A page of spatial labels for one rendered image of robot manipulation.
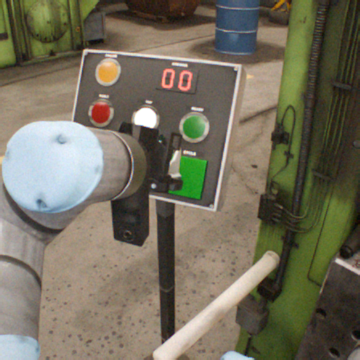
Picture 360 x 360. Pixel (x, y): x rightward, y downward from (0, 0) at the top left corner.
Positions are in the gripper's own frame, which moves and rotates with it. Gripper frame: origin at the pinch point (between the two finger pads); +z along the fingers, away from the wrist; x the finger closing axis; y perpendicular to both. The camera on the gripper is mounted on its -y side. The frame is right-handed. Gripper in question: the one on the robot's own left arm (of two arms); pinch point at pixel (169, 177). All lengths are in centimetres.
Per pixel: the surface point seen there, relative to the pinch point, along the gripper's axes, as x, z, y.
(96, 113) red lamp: 21.3, 10.7, 8.6
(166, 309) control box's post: 8, 49, -45
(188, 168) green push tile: -0.1, 10.5, 1.6
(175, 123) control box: 4.3, 11.2, 9.5
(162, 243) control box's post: 9.5, 35.9, -20.9
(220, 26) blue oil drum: 106, 429, 164
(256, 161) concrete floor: 7, 218, 4
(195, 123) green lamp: 0.3, 10.8, 10.2
